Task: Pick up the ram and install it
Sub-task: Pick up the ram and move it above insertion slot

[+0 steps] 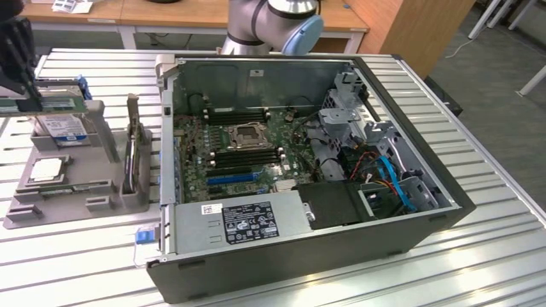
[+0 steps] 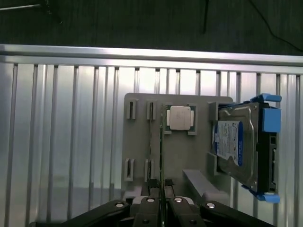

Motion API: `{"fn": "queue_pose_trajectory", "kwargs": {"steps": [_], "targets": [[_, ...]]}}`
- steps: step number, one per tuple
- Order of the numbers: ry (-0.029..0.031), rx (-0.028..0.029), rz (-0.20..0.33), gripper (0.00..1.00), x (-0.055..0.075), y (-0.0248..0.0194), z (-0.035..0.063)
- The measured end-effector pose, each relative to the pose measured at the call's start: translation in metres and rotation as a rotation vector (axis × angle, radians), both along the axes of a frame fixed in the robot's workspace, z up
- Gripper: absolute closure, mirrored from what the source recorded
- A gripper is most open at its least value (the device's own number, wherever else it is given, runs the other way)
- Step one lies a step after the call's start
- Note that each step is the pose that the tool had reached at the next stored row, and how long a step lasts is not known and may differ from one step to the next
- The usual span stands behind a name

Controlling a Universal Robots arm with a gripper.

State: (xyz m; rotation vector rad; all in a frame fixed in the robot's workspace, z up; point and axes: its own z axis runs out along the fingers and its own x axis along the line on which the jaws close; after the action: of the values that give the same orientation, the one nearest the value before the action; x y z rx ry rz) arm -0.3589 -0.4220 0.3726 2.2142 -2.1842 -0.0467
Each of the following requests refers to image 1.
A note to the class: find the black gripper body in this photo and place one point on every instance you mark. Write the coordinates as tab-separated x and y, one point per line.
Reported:
15	54

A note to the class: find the green RAM stick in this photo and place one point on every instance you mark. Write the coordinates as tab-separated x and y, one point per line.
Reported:
64	104

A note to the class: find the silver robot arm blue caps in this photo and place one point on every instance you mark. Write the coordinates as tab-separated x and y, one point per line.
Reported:
255	22

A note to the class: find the black RAM slot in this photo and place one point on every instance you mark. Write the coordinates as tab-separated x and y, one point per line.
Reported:
248	163
247	159
238	117
246	155
239	121
236	110
238	114
244	151

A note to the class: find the disk in blue caddy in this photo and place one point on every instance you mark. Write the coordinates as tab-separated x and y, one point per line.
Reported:
59	88

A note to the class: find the hard disk blue label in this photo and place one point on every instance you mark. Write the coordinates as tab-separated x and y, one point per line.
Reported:
64	131

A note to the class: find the white papers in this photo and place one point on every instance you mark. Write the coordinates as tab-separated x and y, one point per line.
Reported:
69	6

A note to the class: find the silver CPU chip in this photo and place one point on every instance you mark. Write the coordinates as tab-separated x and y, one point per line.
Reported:
47	169

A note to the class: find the graphics card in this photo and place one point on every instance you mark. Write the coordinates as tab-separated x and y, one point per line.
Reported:
132	144

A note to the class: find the grey parts rack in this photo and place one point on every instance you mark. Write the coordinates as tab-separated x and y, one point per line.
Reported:
76	204

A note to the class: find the blue case latch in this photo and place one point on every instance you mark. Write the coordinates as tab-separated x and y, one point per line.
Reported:
143	237

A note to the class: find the black expansion slot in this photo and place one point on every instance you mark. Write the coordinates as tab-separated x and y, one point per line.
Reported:
228	173

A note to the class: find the CPU socket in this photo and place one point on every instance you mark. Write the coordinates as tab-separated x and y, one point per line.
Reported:
250	137

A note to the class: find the blue expansion slot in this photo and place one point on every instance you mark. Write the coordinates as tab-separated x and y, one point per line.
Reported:
232	179

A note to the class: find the green motherboard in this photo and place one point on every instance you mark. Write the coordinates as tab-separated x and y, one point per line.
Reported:
251	172

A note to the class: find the grey power supply unit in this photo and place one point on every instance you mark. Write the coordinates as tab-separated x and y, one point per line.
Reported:
200	230

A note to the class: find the silver chipset heatsink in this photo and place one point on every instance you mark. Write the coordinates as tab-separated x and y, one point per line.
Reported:
286	185

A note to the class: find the grey metal disk bay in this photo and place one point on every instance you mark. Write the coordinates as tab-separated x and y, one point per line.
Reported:
339	118

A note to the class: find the black open PC case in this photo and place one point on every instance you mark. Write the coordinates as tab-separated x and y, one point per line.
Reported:
324	249

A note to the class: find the wooden cabinet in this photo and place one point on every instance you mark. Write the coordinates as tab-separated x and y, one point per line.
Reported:
409	28

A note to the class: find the black box under table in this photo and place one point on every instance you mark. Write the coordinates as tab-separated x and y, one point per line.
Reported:
446	96

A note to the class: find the white table legs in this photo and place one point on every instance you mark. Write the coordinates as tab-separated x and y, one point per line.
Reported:
530	83

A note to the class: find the wooden desk white frame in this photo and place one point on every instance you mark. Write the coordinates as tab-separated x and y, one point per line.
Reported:
179	19

